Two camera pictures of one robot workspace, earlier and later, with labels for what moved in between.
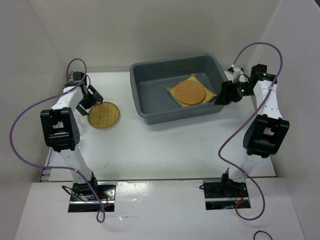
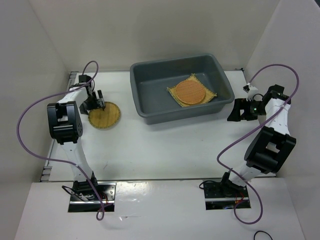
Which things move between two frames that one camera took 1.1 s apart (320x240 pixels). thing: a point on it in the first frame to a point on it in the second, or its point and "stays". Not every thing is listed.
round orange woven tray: [190, 92] stays
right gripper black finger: [229, 93] to [242, 110]
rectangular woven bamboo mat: [209, 93] stays
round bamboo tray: [104, 116] stays
